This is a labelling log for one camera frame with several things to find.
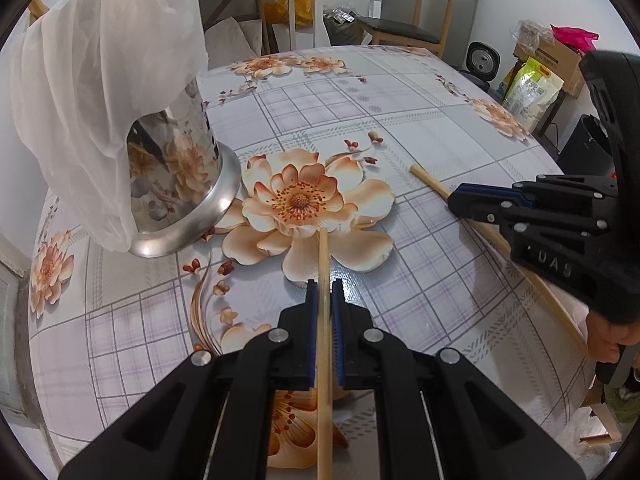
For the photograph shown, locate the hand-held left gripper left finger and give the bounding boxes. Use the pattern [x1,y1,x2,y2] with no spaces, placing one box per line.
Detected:
[59,280,318,480]

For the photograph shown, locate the person's right hand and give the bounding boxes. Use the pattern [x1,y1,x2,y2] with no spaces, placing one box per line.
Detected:
[586,312,626,363]

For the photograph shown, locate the metal utensil holder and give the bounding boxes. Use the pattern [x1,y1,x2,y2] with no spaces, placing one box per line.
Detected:
[122,77,244,259]

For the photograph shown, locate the white sack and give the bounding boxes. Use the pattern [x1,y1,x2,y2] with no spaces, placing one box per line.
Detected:
[205,16,262,69]

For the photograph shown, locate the wooden chair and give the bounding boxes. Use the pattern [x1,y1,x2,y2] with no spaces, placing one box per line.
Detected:
[357,0,457,59]

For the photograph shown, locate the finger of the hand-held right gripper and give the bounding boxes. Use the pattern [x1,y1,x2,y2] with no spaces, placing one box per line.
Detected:
[457,175,620,206]
[447,191,613,233]

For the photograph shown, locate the large cardboard box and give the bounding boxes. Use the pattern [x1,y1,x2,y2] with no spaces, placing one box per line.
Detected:
[512,39,587,99]

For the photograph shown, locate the black rice cooker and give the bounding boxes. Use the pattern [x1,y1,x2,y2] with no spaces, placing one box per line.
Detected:
[467,40,501,94]

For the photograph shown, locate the black appliance box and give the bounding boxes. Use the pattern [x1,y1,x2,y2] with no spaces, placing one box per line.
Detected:
[557,115,622,177]

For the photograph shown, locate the floral tablecloth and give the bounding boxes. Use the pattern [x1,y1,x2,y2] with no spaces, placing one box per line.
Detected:
[27,45,592,480]

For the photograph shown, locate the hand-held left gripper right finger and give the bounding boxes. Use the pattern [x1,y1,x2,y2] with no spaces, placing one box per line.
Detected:
[332,279,586,480]

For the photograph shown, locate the white plastic bag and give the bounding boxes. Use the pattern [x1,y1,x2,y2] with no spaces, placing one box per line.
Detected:
[10,0,210,254]

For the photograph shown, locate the pink plastic bag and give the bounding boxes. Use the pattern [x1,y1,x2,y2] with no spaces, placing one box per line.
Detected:
[550,24,600,54]

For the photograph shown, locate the grey-green sack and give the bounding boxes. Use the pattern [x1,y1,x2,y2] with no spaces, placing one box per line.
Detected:
[324,7,364,47]

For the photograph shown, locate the green printed bag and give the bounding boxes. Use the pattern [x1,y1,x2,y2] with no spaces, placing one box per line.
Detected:
[502,56,566,134]

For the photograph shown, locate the yellow plastic bag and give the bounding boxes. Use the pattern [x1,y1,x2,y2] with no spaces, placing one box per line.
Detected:
[263,0,315,29]

